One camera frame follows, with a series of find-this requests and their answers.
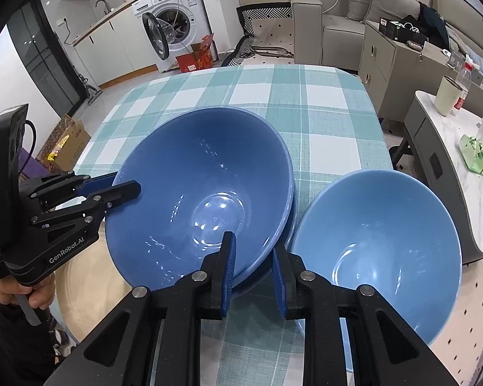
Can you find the brown cardboard box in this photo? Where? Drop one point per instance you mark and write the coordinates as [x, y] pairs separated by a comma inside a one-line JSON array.
[[74, 140]]

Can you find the yellow snack packet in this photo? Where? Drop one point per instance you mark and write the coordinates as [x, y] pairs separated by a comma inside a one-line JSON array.
[[58, 147]]

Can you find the grey side cabinet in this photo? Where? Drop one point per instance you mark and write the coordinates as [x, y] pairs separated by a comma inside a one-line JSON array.
[[386, 72]]

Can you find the black box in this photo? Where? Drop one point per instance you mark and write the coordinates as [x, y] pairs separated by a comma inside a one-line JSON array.
[[392, 28]]

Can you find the grey sofa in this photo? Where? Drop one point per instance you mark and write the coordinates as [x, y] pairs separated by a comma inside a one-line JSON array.
[[306, 16]]

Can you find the white marble coffee table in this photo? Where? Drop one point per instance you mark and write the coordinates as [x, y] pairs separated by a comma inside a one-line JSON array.
[[479, 201]]

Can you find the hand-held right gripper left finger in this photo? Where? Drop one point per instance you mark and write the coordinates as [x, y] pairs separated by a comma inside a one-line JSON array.
[[228, 273]]

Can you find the green tissue pack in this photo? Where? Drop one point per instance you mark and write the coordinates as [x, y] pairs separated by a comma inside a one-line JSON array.
[[475, 157]]

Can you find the clear glass jar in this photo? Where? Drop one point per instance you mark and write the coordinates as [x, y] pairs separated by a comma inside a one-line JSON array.
[[453, 60]]

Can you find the white kitchen base cabinets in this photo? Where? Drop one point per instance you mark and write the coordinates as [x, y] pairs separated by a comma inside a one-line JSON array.
[[116, 52]]

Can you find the kitchen faucet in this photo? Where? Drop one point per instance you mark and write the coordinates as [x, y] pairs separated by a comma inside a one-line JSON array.
[[107, 10]]

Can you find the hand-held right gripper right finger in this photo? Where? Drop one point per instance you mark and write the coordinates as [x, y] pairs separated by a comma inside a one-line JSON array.
[[279, 281]]

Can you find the blue bowl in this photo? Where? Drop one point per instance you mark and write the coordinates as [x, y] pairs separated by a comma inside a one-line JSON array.
[[185, 177], [288, 221], [366, 229]]

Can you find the plastic bottle with red cap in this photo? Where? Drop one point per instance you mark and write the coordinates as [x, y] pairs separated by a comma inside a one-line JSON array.
[[465, 84]]

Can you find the red cardboard box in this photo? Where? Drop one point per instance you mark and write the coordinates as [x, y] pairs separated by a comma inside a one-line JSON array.
[[193, 64]]

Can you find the stick vacuum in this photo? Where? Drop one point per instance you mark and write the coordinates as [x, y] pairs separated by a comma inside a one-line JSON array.
[[92, 96]]

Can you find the teal checked tablecloth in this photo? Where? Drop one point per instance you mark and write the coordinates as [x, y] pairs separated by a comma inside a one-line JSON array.
[[265, 100]]

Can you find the cream cup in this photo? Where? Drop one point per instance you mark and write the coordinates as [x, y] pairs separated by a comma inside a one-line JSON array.
[[446, 96]]

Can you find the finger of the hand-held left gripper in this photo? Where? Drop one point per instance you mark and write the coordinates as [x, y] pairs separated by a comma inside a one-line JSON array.
[[120, 193], [96, 183]]

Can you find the patterned flat cardboard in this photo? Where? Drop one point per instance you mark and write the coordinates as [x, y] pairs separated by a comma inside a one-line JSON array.
[[58, 126]]

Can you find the dark jacket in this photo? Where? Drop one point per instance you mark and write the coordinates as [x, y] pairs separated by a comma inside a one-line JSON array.
[[430, 20]]

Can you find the person's left forearm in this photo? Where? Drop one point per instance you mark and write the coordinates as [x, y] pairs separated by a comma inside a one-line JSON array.
[[20, 345]]

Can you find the white washing machine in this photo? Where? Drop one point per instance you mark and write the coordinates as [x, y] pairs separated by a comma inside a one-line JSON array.
[[185, 4]]

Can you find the beige plate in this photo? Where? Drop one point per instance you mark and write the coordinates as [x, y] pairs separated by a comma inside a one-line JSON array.
[[92, 309]]

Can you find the person's left hand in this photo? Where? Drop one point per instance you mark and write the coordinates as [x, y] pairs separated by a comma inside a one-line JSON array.
[[40, 295]]

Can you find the dark glasses case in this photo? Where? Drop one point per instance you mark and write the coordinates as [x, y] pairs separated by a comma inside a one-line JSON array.
[[414, 45]]

